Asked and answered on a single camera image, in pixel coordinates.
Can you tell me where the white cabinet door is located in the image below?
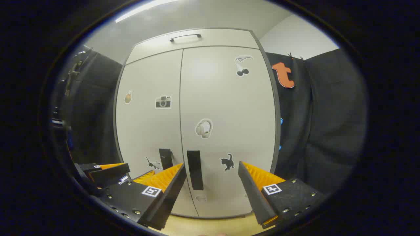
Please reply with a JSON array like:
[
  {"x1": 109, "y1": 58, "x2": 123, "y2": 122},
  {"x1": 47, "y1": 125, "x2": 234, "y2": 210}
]
[
  {"x1": 180, "y1": 46, "x2": 278, "y2": 218},
  {"x1": 115, "y1": 49, "x2": 199, "y2": 217}
]

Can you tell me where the grey double-door shoe cabinet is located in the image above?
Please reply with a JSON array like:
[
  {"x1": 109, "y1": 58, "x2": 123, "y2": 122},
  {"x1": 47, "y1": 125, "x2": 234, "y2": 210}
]
[{"x1": 113, "y1": 28, "x2": 282, "y2": 219}]

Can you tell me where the white cabinet drawer front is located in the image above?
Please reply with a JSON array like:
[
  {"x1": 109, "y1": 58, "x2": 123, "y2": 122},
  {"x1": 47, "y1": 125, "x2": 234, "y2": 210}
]
[{"x1": 126, "y1": 29, "x2": 260, "y2": 64}]

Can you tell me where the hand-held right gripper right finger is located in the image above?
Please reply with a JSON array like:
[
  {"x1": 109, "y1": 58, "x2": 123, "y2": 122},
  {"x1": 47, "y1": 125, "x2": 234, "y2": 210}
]
[{"x1": 238, "y1": 161, "x2": 325, "y2": 229}]

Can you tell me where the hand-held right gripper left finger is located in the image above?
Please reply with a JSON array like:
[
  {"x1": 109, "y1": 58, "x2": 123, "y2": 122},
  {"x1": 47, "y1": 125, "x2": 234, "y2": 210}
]
[{"x1": 98, "y1": 163, "x2": 187, "y2": 231}]

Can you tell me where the ceiling light strip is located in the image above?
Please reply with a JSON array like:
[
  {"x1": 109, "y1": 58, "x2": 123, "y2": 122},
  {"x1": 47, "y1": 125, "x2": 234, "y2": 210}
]
[{"x1": 115, "y1": 0, "x2": 181, "y2": 23}]

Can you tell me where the black backdrop cloth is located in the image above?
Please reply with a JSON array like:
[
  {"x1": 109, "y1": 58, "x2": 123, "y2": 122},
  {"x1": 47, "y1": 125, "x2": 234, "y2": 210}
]
[
  {"x1": 266, "y1": 49, "x2": 366, "y2": 197},
  {"x1": 52, "y1": 46, "x2": 123, "y2": 164}
]

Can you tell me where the black drawer handle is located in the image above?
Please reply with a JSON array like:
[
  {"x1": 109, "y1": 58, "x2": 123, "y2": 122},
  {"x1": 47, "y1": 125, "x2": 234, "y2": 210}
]
[{"x1": 170, "y1": 34, "x2": 202, "y2": 42}]

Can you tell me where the black door handle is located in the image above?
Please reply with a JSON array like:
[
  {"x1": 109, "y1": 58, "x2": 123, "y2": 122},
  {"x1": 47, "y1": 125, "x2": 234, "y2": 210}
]
[
  {"x1": 187, "y1": 150, "x2": 204, "y2": 190},
  {"x1": 159, "y1": 148, "x2": 174, "y2": 170}
]

